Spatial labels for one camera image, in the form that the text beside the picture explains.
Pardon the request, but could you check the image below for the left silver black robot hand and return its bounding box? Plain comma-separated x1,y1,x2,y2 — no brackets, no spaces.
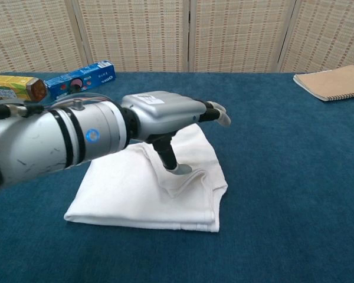
120,90,231,175

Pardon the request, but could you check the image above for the white T-shirt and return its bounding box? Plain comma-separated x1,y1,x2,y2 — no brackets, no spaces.
63,123,228,233

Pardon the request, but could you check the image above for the woven folding screen panel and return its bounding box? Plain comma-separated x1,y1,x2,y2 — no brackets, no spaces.
188,0,297,73
0,0,89,77
66,0,192,73
278,0,354,73

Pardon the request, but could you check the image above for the blue Oreo cookie box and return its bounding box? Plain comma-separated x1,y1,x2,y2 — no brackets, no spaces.
44,60,117,103

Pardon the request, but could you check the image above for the yellow label tea bottle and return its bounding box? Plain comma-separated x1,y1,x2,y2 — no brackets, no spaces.
0,75,49,103

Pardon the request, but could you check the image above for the brown spiral notebook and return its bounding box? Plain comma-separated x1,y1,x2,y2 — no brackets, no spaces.
293,64,354,103

